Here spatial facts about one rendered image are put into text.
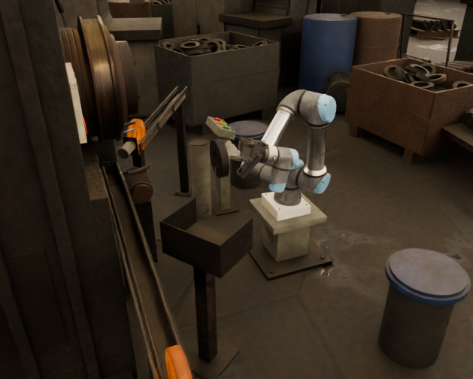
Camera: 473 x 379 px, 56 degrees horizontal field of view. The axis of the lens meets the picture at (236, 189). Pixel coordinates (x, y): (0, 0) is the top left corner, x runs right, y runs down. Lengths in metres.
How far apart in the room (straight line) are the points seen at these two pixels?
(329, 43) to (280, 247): 2.99
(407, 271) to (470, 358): 0.55
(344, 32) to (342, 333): 3.50
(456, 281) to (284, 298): 0.83
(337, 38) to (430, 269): 3.43
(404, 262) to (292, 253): 0.76
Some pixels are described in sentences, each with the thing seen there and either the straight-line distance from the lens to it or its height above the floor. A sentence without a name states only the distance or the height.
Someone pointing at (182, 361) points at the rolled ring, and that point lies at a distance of 1.07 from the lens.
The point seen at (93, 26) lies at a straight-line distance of 1.72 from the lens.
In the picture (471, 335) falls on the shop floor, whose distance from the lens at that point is 2.41.
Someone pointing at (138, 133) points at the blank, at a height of 0.69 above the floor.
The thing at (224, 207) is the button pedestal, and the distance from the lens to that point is 2.99.
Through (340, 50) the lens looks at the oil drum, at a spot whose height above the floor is 0.59.
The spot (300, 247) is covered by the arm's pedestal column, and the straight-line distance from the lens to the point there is 2.54.
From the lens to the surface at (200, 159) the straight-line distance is 2.71.
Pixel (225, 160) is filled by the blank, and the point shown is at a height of 0.85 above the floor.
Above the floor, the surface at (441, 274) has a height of 0.43.
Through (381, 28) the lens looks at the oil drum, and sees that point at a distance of 5.26.
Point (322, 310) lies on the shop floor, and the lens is 2.30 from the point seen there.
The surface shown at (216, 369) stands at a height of 0.01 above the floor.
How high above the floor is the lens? 1.58
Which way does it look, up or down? 29 degrees down
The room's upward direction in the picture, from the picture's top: straight up
